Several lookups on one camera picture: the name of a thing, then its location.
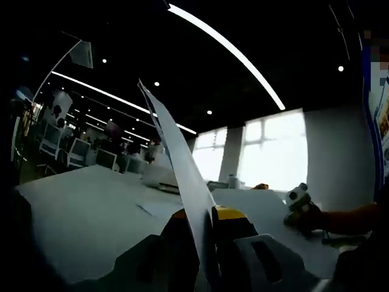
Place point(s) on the ceiling air conditioner unit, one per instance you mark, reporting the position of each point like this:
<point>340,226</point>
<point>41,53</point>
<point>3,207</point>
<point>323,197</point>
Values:
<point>82,54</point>

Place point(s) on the thin ceiling light strip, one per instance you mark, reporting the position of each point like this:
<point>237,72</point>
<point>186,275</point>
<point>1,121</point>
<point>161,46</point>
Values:
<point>121,100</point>

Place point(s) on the white paper sheet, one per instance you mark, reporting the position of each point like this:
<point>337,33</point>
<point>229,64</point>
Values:
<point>188,182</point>

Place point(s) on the white table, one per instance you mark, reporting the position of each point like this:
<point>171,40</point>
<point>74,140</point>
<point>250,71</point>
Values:
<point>91,213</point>

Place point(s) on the pink wall screen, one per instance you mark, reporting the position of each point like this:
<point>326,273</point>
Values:
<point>115,129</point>

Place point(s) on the row of white office chairs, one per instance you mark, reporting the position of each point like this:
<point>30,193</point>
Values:
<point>79,152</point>

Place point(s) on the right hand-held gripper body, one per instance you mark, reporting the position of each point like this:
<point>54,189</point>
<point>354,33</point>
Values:
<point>298,196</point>

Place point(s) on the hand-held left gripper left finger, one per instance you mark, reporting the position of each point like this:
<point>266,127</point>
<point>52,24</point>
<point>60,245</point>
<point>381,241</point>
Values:
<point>139,267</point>

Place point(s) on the white printer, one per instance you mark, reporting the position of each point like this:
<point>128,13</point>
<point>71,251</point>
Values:
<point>158,179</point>

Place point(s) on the orange plush toy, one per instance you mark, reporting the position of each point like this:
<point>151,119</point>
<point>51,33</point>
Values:
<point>259,186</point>

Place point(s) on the small paper slip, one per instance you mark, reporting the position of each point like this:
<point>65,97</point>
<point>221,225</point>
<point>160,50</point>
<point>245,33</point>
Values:
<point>161,207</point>

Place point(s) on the group of seated people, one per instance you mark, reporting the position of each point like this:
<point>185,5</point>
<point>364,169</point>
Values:
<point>57,117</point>

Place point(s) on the wall poster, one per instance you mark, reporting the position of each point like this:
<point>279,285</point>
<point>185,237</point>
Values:
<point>383,121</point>

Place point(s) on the white plastic bottle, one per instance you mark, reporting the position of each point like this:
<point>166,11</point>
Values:
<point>233,181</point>

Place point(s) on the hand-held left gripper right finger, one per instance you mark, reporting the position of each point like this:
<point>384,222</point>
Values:
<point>249,267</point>

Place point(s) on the operator in black shirt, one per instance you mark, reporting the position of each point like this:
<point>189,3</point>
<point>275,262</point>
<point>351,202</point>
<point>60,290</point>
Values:
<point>364,267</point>

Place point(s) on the wide ceiling light strip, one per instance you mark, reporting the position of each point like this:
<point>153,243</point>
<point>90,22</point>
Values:
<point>231,51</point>

